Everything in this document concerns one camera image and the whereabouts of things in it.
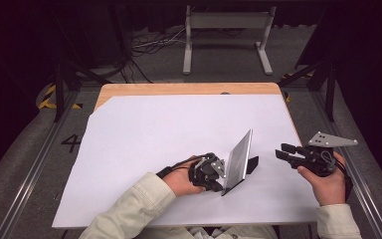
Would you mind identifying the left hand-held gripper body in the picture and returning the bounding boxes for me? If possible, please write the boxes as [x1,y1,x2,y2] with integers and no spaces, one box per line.
[188,151,227,187]

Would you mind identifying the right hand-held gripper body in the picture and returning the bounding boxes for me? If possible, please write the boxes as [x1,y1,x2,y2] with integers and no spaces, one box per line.
[295,130,359,178]

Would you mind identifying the person's left hand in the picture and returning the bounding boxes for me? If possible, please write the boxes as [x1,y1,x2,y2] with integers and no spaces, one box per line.
[161,155,206,198]

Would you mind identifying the person's right hand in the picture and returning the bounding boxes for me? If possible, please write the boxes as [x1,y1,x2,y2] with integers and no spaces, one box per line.
[296,151,348,207]

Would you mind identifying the person's torso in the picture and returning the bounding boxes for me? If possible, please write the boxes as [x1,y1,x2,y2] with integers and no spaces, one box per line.
[185,225,280,239]

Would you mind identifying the black metal stand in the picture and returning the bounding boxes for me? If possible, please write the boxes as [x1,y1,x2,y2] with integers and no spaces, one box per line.
[278,59,338,122]
[50,3,128,122]

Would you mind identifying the white paper sheet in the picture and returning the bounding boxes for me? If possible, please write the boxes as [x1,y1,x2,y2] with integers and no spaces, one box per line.
[52,94,320,229]

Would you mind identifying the grey metal stand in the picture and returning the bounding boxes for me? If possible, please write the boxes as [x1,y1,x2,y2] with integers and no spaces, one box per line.
[182,5,278,76]

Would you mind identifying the yellow and black tape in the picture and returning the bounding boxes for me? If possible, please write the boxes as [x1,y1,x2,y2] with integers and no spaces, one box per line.
[38,84,84,111]

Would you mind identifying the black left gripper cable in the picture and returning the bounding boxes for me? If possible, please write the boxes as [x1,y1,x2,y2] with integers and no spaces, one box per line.
[155,156,198,179]

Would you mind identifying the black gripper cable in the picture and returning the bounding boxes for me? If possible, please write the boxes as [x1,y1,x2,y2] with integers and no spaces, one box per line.
[155,156,198,179]
[321,150,354,204]

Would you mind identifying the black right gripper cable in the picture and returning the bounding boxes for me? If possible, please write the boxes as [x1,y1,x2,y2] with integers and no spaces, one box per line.
[321,150,354,204]

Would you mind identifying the aluminium floor rail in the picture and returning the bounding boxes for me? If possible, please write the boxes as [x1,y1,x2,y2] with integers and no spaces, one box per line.
[0,89,81,239]
[311,89,382,239]

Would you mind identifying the bundle of floor cables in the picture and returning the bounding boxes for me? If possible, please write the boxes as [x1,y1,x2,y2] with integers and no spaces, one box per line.
[125,27,187,84]

